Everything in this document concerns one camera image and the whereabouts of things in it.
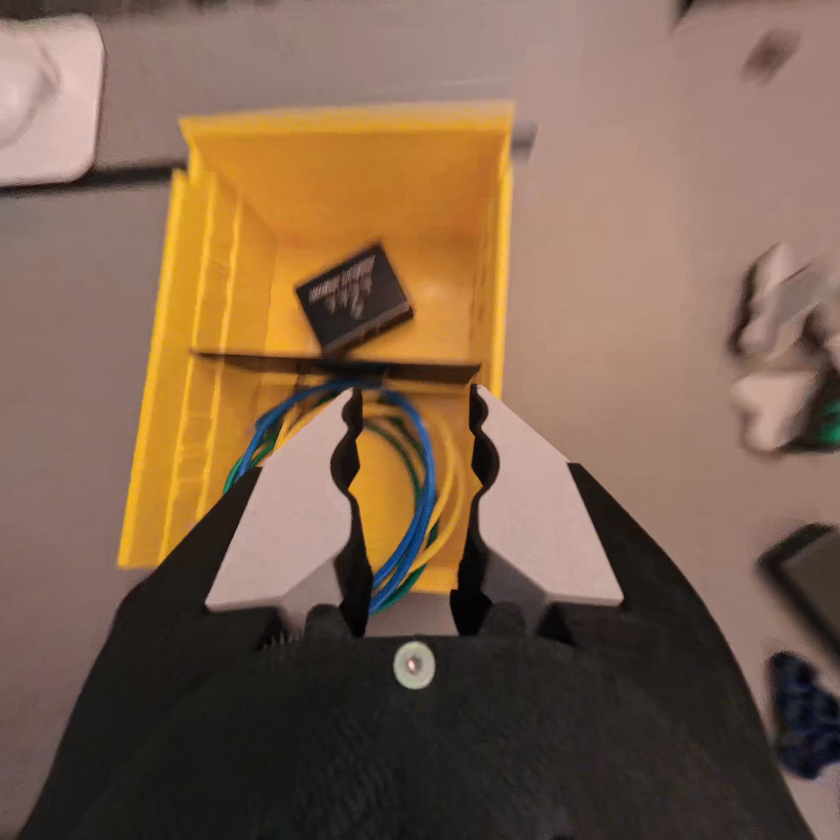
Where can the yellow plastic bin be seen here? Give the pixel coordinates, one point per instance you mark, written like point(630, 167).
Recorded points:
point(354, 184)

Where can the blue tube block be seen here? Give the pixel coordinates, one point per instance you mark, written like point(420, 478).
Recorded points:
point(804, 715)

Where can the black ethernet splitter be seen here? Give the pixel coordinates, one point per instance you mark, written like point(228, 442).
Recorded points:
point(354, 302)

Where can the black bin divider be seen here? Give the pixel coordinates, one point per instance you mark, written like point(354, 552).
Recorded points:
point(262, 362)

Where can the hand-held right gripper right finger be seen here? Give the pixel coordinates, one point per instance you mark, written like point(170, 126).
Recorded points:
point(544, 525)

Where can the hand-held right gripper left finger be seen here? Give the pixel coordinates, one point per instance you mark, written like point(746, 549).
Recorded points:
point(282, 525)

